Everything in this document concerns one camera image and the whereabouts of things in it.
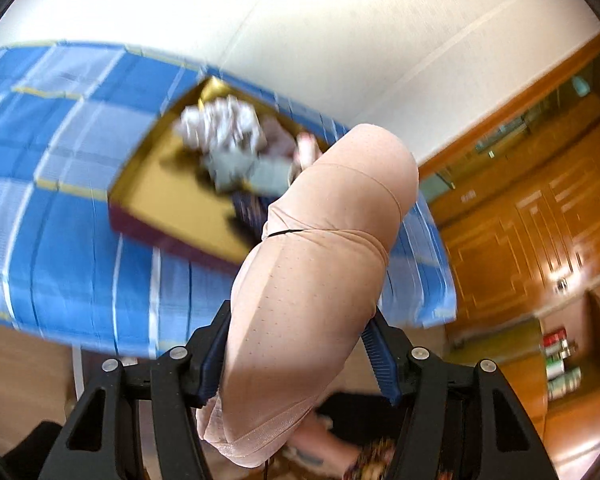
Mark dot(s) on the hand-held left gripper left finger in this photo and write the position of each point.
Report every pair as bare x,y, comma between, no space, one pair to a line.
214,360

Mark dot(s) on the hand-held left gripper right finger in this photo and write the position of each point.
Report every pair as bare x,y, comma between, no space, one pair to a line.
382,365

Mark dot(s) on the beige seamless underwear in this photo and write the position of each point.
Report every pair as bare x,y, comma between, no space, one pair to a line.
310,285

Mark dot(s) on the navy lace underwear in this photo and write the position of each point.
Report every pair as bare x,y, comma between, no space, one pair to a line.
247,210

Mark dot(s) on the maroon tin box gold interior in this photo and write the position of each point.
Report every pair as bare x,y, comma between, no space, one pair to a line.
180,200

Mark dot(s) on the patterned slipper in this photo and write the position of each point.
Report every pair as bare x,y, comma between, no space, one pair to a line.
372,457

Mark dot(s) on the person's foot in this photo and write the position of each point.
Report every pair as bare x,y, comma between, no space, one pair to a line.
315,447

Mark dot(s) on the red canister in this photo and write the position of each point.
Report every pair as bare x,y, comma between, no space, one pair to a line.
555,338

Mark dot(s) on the wooden cabinet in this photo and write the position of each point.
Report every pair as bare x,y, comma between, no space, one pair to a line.
520,240

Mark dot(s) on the grey green cloth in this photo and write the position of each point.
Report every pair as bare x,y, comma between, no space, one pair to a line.
245,172

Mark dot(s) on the wooden shelf unit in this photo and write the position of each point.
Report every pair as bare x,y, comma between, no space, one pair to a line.
595,360

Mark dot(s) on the blue plaid bed sheet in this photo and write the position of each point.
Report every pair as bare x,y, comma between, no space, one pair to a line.
60,210

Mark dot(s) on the ornate glass wooden door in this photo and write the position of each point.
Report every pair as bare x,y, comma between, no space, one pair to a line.
510,135

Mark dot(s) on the wooden door frame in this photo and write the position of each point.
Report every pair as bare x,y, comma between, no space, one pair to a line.
505,105

